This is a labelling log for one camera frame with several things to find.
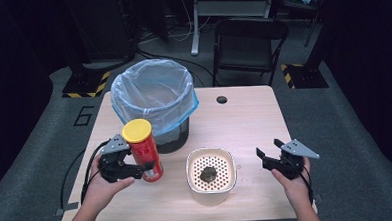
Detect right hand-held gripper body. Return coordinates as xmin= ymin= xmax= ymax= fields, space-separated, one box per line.
xmin=274 ymin=137 xmax=322 ymax=182

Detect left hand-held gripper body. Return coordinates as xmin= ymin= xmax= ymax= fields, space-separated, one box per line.
xmin=96 ymin=132 xmax=145 ymax=185

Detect red can with yellow lid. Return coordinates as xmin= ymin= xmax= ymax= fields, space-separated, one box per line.
xmin=120 ymin=117 xmax=165 ymax=185

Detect person's right hand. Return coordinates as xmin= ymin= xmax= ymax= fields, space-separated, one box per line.
xmin=270 ymin=155 xmax=315 ymax=215

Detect person's left hand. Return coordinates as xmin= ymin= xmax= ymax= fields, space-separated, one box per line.
xmin=80 ymin=152 xmax=138 ymax=215

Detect black trash bin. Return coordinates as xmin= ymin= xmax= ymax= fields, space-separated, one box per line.
xmin=150 ymin=74 xmax=199 ymax=155

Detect white perforated strainer box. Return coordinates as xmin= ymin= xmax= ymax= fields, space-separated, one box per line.
xmin=185 ymin=146 xmax=239 ymax=208

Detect dark wet clump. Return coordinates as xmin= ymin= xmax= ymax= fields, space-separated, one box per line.
xmin=198 ymin=165 xmax=219 ymax=184

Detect trash bin with blue bag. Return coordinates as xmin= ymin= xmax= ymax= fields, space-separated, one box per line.
xmin=108 ymin=56 xmax=201 ymax=140

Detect grey tape strip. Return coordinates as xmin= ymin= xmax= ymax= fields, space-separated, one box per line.
xmin=55 ymin=201 xmax=80 ymax=217

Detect black yellow striped stand base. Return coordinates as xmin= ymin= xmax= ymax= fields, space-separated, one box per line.
xmin=60 ymin=70 xmax=112 ymax=100
xmin=280 ymin=61 xmax=330 ymax=91

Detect black folding chair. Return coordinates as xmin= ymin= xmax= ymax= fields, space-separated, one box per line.
xmin=209 ymin=15 xmax=293 ymax=90

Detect dark cabinet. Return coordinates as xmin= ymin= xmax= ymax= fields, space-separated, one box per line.
xmin=62 ymin=0 xmax=140 ymax=72

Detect left hand-held gripper black cable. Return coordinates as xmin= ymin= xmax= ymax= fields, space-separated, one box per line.
xmin=77 ymin=139 xmax=113 ymax=205

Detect hand-held gripper black cable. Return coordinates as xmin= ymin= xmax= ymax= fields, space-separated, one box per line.
xmin=77 ymin=139 xmax=113 ymax=205
xmin=298 ymin=169 xmax=315 ymax=205

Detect right hand-held gripper black cable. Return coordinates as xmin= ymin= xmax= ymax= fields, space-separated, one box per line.
xmin=298 ymin=169 xmax=315 ymax=205

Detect black floor cable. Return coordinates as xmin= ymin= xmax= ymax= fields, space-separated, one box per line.
xmin=136 ymin=45 xmax=219 ymax=91

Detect white floor cables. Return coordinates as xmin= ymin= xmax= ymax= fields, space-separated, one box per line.
xmin=135 ymin=0 xmax=213 ymax=46

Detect white metal desk frame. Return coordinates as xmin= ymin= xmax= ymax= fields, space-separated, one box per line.
xmin=188 ymin=0 xmax=280 ymax=57

